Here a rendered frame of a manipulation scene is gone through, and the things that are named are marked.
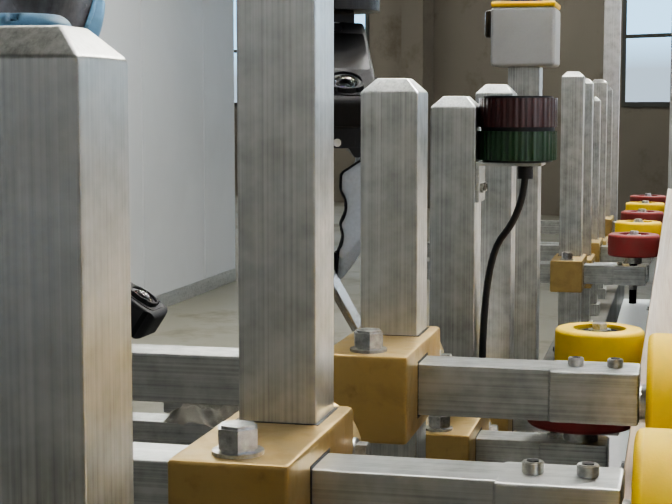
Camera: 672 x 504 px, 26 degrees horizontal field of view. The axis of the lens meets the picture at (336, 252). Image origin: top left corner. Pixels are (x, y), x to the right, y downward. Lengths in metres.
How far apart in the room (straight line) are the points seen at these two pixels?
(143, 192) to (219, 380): 6.85
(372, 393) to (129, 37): 6.77
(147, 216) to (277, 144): 7.15
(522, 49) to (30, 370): 1.25
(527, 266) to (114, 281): 1.25
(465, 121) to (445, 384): 0.32
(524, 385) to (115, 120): 0.47
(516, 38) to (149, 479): 1.06
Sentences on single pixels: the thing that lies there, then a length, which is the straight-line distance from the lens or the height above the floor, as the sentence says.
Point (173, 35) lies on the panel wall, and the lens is 8.16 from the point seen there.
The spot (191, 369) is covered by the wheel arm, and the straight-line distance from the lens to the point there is 0.88.
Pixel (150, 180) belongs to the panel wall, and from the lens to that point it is 7.80.
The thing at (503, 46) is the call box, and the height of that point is 1.17.
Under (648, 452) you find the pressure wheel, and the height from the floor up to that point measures 0.98.
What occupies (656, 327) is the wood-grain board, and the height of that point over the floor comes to 0.90.
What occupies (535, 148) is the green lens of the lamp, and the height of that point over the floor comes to 1.08.
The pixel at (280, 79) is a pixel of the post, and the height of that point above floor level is 1.12.
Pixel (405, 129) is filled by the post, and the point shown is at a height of 1.09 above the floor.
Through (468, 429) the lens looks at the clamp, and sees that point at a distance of 1.09.
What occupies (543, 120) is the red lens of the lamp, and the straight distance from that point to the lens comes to 1.10.
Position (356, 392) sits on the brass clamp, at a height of 0.95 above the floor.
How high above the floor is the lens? 1.11
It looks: 6 degrees down
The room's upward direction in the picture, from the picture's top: straight up
